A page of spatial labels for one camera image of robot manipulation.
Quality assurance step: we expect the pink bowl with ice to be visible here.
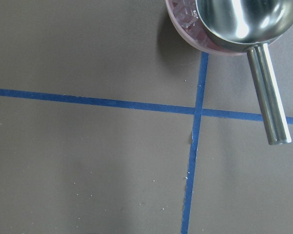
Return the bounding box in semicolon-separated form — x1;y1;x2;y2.
166;0;251;56

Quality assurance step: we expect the steel scoop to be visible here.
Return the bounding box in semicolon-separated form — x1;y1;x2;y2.
196;0;293;145

